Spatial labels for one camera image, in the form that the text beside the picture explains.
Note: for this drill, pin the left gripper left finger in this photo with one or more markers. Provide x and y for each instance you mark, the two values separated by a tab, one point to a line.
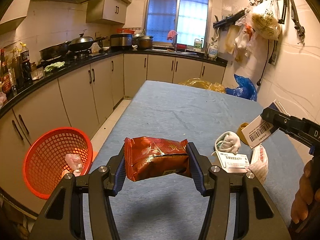
105	182

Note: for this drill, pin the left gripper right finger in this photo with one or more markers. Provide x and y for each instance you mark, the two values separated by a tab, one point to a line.
210	181

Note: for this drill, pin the white label paper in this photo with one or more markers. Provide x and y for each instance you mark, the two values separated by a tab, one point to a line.
230	162

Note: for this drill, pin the white cloth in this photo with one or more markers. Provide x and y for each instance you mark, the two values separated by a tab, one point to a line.
228	142

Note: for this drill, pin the white square box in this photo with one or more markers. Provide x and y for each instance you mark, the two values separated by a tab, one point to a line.
257	131

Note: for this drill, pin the red snack packet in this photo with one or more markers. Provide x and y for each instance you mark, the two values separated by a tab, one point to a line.
147	157

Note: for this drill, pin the lower kitchen cabinets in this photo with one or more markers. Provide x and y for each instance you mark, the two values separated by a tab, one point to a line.
84	99

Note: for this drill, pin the kitchen cabinets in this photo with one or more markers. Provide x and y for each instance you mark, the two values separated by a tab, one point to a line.
98	11
84	99

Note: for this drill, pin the upper kitchen cabinets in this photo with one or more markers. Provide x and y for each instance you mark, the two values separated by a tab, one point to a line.
98	11

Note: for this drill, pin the right hand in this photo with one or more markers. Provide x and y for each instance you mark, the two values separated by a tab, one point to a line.
304	196

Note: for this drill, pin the red mesh basket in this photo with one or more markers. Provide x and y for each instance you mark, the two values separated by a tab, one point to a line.
45	162

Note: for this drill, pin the blue plastic bag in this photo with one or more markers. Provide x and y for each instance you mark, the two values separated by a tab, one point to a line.
245	89

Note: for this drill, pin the yellow plastic bag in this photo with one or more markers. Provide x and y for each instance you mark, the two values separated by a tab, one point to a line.
203	84

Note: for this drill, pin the black countertop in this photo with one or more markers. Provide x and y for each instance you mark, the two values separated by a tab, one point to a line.
76	64

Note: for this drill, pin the green cloth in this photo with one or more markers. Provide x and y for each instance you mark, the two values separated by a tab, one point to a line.
54	66

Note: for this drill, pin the soy sauce bottle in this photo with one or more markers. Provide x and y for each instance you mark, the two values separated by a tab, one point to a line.
25	65

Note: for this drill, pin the green detergent bottle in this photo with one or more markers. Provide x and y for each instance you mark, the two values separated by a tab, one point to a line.
198	44

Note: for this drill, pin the black frying pan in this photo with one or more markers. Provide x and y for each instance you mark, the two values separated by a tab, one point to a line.
54	51

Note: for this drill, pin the wok with lid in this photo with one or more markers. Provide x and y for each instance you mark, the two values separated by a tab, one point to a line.
82	43

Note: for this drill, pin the rice cooker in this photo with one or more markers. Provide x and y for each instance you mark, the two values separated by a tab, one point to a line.
121	41

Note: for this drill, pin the brown pot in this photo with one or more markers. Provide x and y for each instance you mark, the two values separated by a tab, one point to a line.
145	42

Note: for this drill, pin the pink cloth on faucet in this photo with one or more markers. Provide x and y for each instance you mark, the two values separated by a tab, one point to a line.
172	34

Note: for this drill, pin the window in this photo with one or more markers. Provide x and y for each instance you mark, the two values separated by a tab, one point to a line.
189	18

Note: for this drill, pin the wall hook rack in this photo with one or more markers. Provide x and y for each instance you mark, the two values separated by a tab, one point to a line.
286	7

